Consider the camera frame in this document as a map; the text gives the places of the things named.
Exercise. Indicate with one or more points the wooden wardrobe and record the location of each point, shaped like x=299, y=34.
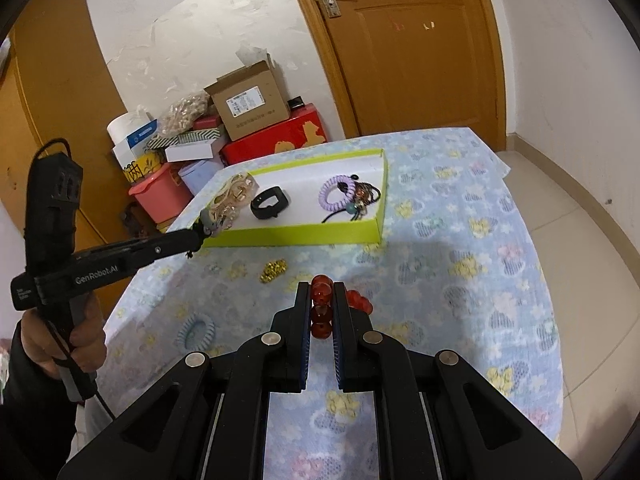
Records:
x=60, y=85

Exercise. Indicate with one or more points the small black box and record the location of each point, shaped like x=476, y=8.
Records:
x=296, y=102

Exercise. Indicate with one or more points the green striped box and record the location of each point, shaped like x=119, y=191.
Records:
x=200, y=135

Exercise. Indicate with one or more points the lavender plastic bin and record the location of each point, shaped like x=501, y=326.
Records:
x=200, y=175

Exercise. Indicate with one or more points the small red box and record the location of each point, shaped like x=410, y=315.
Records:
x=207, y=122

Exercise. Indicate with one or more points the person's left forearm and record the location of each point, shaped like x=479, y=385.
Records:
x=30, y=410

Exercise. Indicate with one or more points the yellow printed tin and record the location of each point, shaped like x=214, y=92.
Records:
x=142, y=165

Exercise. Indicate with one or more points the white paper roll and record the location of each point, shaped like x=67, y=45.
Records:
x=122, y=127

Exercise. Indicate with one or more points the flat white box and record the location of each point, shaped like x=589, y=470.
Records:
x=192, y=150

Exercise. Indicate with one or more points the pink plastic bin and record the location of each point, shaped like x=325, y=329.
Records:
x=160, y=195

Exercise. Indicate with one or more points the brown cardboard box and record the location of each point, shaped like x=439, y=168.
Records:
x=250, y=110

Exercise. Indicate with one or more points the yellow-green cardboard box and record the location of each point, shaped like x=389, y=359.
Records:
x=300, y=235

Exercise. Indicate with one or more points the wooden door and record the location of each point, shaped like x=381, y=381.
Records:
x=425, y=85

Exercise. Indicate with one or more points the white box blue label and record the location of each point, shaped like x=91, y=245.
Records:
x=142, y=132

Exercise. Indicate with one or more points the large red gift box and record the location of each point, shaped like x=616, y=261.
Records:
x=280, y=135

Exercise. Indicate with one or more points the beige hair claw clip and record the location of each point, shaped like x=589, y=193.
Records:
x=232, y=192

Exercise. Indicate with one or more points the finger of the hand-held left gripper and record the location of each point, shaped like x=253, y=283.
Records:
x=170, y=247

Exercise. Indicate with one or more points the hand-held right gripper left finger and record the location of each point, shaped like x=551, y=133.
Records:
x=302, y=350

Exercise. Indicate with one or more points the clear bag of nuts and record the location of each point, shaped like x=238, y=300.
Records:
x=182, y=110

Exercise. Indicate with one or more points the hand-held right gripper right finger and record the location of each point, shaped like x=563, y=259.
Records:
x=341, y=350

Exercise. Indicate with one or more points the black wristband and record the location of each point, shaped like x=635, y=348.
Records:
x=260, y=207

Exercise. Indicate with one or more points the person's left hand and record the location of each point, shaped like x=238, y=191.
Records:
x=90, y=340

